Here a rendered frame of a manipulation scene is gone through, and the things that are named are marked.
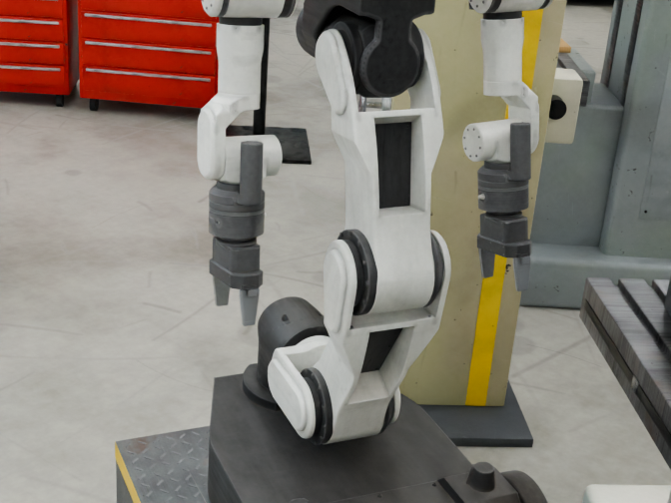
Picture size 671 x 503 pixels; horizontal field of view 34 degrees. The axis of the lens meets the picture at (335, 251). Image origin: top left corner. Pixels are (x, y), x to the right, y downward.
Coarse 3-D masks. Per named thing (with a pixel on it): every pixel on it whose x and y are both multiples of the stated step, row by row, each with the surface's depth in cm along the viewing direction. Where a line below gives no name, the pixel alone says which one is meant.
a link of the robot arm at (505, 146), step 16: (480, 128) 187; (496, 128) 188; (512, 128) 185; (528, 128) 185; (464, 144) 191; (480, 144) 186; (496, 144) 187; (512, 144) 186; (528, 144) 186; (480, 160) 188; (496, 160) 188; (512, 160) 187; (528, 160) 186; (480, 176) 191; (496, 176) 189; (512, 176) 187; (528, 176) 187
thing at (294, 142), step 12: (264, 24) 521; (264, 36) 523; (264, 48) 525; (264, 60) 528; (264, 72) 530; (264, 84) 533; (264, 96) 535; (264, 108) 538; (264, 120) 541; (228, 132) 557; (240, 132) 559; (252, 132) 560; (264, 132) 544; (276, 132) 563; (288, 132) 564; (300, 132) 565; (288, 144) 547; (300, 144) 548; (288, 156) 530; (300, 156) 532
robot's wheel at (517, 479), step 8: (504, 472) 206; (512, 472) 205; (520, 472) 204; (512, 480) 201; (520, 480) 201; (528, 480) 201; (520, 488) 199; (528, 488) 200; (536, 488) 200; (520, 496) 198; (528, 496) 198; (536, 496) 198; (544, 496) 199
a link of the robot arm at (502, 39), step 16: (496, 0) 177; (512, 0) 179; (528, 0) 180; (544, 0) 181; (496, 16) 183; (512, 16) 183; (496, 32) 183; (512, 32) 183; (496, 48) 184; (512, 48) 184; (496, 64) 185; (512, 64) 185; (496, 80) 186; (512, 80) 186
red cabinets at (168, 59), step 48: (0, 0) 553; (48, 0) 554; (96, 0) 550; (144, 0) 549; (192, 0) 547; (0, 48) 563; (48, 48) 564; (96, 48) 560; (144, 48) 558; (192, 48) 557; (96, 96) 571; (144, 96) 570; (192, 96) 567
